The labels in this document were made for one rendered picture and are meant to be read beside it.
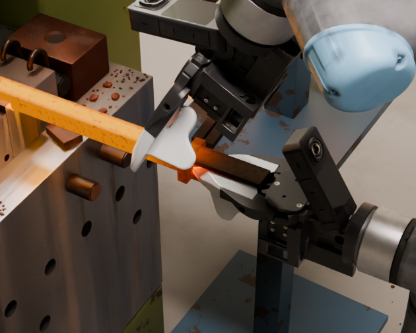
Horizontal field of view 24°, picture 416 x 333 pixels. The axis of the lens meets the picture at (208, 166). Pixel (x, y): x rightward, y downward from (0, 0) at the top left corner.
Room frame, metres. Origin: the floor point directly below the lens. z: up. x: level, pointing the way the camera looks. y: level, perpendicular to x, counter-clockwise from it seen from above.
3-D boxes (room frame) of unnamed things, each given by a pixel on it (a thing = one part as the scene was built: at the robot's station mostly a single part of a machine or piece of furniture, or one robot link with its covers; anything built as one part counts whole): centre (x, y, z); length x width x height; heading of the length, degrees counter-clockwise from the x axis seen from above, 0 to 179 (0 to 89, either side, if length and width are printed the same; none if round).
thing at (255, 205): (0.78, -0.06, 1.00); 0.09 x 0.05 x 0.02; 63
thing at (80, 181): (0.95, 0.17, 0.87); 0.04 x 0.03 x 0.03; 60
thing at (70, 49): (1.14, 0.22, 0.95); 0.12 x 0.09 x 0.07; 60
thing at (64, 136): (1.00, 0.19, 0.92); 0.04 x 0.03 x 0.01; 40
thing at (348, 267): (0.77, -0.12, 0.98); 0.12 x 0.08 x 0.09; 60
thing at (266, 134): (1.38, -0.14, 0.67); 0.40 x 0.30 x 0.02; 148
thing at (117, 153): (1.02, 0.13, 0.87); 0.04 x 0.03 x 0.03; 60
